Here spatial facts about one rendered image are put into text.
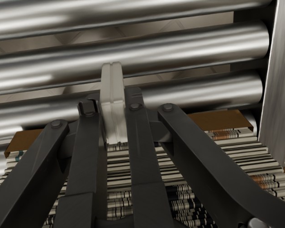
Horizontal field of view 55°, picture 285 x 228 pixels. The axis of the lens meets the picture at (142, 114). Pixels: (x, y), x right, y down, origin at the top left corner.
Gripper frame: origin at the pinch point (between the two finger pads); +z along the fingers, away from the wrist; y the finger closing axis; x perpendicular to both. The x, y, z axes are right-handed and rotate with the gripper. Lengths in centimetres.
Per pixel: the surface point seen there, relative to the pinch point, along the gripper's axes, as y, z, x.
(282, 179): 14.1, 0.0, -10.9
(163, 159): 3.7, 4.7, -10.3
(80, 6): -2.7, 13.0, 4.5
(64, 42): -22, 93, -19
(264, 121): 19.2, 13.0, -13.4
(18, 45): -39, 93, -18
